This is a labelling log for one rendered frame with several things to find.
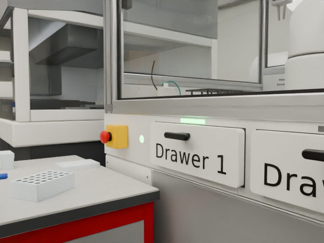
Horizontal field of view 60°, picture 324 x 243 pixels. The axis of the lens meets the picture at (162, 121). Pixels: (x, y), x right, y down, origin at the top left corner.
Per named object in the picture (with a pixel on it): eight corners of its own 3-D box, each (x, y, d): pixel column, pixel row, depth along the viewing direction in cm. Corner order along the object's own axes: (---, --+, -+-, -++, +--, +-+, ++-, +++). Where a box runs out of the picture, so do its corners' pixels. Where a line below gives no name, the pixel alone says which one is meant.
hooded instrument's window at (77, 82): (14, 121, 116) (11, 9, 113) (-19, 113, 259) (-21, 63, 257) (209, 115, 183) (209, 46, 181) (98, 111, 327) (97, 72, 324)
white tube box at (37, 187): (37, 202, 61) (36, 184, 61) (9, 197, 65) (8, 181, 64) (74, 187, 73) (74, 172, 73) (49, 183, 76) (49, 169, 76)
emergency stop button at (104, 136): (104, 144, 85) (104, 131, 85) (99, 142, 88) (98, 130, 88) (113, 143, 87) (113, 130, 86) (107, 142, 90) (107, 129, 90)
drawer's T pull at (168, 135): (184, 141, 58) (184, 134, 58) (163, 138, 64) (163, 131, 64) (197, 140, 60) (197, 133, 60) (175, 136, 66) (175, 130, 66)
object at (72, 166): (62, 172, 89) (62, 167, 89) (55, 167, 96) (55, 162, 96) (100, 167, 97) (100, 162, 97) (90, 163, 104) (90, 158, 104)
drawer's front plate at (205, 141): (237, 188, 52) (238, 129, 51) (150, 163, 75) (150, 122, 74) (244, 187, 53) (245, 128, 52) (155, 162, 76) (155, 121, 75)
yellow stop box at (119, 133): (113, 149, 85) (113, 126, 85) (103, 146, 91) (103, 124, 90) (128, 148, 88) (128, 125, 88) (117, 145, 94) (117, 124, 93)
